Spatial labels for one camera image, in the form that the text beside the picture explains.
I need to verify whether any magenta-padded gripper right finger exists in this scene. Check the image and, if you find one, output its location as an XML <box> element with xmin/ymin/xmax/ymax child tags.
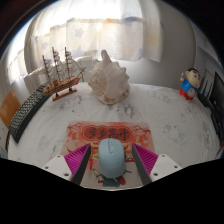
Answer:
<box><xmin>131</xmin><ymin>142</ymin><xmax>184</xmax><ymax>186</ymax></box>

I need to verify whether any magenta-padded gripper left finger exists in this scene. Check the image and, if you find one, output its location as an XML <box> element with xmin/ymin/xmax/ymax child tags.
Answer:
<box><xmin>41</xmin><ymin>143</ymin><xmax>92</xmax><ymax>186</ymax></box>

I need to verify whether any light blue computer mouse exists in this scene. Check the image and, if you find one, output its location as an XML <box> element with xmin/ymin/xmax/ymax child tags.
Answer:
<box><xmin>97</xmin><ymin>138</ymin><xmax>127</xmax><ymax>180</ymax></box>

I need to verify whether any red printed mouse pad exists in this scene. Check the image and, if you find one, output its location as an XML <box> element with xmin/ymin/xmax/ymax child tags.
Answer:
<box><xmin>59</xmin><ymin>121</ymin><xmax>156</xmax><ymax>188</ymax></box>

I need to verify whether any white printed tablecloth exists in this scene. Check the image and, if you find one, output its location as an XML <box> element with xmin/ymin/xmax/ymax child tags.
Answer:
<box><xmin>6</xmin><ymin>81</ymin><xmax>223</xmax><ymax>191</ymax></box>

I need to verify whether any black computer keyboard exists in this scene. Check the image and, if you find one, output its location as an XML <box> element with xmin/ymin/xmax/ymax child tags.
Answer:
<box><xmin>8</xmin><ymin>84</ymin><xmax>51</xmax><ymax>145</ymax></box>

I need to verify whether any wooden model sailing ship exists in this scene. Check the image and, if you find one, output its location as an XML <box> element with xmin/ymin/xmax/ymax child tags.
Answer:
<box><xmin>41</xmin><ymin>46</ymin><xmax>87</xmax><ymax>102</ymax></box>

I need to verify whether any large white conch shell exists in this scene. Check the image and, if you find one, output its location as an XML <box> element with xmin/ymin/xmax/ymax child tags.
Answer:
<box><xmin>87</xmin><ymin>49</ymin><xmax>131</xmax><ymax>105</ymax></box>

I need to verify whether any orange wooden chair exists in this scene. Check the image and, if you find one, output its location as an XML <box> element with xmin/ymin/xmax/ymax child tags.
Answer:
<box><xmin>0</xmin><ymin>89</ymin><xmax>22</xmax><ymax>130</ymax></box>

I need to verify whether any cartoon boy figurine clock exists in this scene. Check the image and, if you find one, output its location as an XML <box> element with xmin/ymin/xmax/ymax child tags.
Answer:
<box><xmin>179</xmin><ymin>67</ymin><xmax>202</xmax><ymax>102</ymax></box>

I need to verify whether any white radiator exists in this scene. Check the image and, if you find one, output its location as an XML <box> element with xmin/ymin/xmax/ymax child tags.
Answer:
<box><xmin>22</xmin><ymin>55</ymin><xmax>101</xmax><ymax>95</ymax></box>

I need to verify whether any black computer monitor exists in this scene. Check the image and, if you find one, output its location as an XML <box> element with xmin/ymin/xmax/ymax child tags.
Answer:
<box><xmin>208</xmin><ymin>71</ymin><xmax>224</xmax><ymax>136</ymax></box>

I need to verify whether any white star-printed curtain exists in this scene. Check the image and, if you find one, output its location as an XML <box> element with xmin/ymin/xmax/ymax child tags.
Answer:
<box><xmin>6</xmin><ymin>0</ymin><xmax>165</xmax><ymax>86</ymax></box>

